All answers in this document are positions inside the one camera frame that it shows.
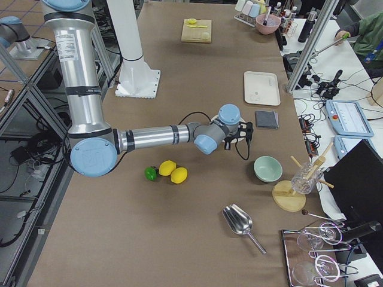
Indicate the black monitor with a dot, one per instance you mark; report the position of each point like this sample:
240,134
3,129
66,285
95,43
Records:
357,180

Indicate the lemon slices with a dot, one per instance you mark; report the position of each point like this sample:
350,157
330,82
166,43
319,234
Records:
190,21

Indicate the yellow plastic knife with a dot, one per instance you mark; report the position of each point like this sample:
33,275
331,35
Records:
197,26

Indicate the metal scoop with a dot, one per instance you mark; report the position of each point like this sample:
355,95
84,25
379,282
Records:
241,223

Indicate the wooden cup stand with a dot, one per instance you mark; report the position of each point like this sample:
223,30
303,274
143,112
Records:
282,192

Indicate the black thermos bottle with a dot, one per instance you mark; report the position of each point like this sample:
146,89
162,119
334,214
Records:
307,27

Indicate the crystal glass on stand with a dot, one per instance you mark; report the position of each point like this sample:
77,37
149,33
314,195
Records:
306,178

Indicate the yellow lemon lower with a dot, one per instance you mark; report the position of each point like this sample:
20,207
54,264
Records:
167,167

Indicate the yellow lemon upper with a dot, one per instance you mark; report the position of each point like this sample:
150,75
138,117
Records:
179,175

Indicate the person in green jacket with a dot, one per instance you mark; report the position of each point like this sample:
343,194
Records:
368,45

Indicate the aluminium frame post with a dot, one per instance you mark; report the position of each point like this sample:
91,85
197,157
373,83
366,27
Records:
296,64

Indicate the black tray with glasses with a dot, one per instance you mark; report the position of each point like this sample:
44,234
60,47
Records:
326,256

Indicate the wooden cutting board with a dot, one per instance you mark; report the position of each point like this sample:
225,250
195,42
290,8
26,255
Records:
194,34

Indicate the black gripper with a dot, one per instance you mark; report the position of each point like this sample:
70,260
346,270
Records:
228,143

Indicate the blue teach pendant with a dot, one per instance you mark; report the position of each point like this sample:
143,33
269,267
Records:
347,118
344,144

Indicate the folded grey cloth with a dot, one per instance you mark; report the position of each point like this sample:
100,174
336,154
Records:
267,119

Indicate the cream rabbit tray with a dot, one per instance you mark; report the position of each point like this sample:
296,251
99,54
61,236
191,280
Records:
261,88

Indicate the pink bowl with ice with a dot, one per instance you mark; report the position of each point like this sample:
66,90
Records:
273,23

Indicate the metal tongs handle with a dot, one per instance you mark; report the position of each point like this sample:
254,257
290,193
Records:
265,21

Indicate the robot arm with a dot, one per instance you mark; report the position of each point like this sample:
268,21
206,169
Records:
96,147

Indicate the mint green bowl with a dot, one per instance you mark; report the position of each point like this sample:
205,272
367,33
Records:
267,169

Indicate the yellow lemon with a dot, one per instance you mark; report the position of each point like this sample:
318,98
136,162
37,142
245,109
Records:
179,175
167,167

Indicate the green lime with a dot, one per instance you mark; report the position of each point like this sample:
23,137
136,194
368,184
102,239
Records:
151,173

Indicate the cup rack with cups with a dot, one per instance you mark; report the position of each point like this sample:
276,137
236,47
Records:
247,11

